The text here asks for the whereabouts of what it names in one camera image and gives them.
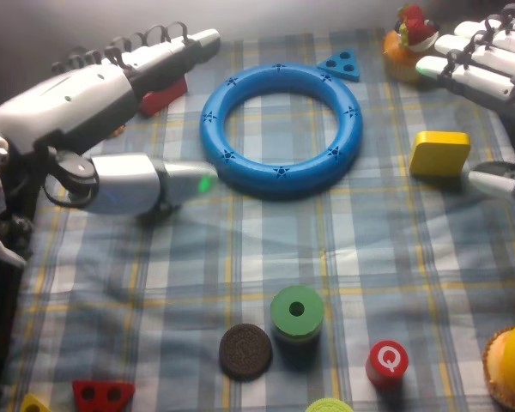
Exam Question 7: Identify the green cylinder block with hole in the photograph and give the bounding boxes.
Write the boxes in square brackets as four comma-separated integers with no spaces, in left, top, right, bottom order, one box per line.
[269,285,326,344]

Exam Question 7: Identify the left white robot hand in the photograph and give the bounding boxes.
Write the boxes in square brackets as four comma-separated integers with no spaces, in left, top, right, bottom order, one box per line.
[0,21,222,218]

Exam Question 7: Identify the red rectangular block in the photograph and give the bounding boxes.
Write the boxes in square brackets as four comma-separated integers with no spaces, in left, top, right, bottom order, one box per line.
[136,76,189,118]

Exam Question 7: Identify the yellow block with hole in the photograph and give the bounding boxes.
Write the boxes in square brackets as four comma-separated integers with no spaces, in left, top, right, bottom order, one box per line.
[20,393,52,412]

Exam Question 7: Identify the blue triangle block with holes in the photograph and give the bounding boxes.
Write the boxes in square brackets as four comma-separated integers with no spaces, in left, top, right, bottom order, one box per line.
[316,48,361,82]

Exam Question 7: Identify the yellow square block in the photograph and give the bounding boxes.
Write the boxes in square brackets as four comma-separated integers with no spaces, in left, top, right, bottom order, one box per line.
[409,130,472,179]

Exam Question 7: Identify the light green round block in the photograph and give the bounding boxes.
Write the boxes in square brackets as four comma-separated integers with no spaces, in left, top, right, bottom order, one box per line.
[304,397,355,412]

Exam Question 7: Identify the blue plastic ring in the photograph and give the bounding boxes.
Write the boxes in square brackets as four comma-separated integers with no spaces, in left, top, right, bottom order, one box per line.
[199,63,365,201]

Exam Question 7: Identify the toy cupcake with strawberry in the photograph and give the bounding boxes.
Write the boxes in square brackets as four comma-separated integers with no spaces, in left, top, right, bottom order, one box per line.
[382,3,441,82]

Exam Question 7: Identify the dark chocolate sandwich cookie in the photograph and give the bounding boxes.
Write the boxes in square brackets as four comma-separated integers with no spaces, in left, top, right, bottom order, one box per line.
[218,323,274,381]

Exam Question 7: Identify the blue plaid cloth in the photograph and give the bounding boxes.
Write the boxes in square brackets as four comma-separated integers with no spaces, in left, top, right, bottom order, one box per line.
[0,27,515,412]

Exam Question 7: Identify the orange toy cupcake yellow topping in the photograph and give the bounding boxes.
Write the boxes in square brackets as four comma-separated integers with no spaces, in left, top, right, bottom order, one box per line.
[482,324,515,411]

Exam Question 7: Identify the red triangle block with holes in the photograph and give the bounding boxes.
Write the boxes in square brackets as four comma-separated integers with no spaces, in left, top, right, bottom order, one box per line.
[71,379,136,412]

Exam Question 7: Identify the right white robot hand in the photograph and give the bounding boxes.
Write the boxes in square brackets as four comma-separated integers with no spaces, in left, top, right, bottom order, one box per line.
[415,3,515,220]

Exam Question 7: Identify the red cylinder block letter Q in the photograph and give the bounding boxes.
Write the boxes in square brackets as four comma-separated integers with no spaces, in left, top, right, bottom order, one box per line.
[366,340,410,387]

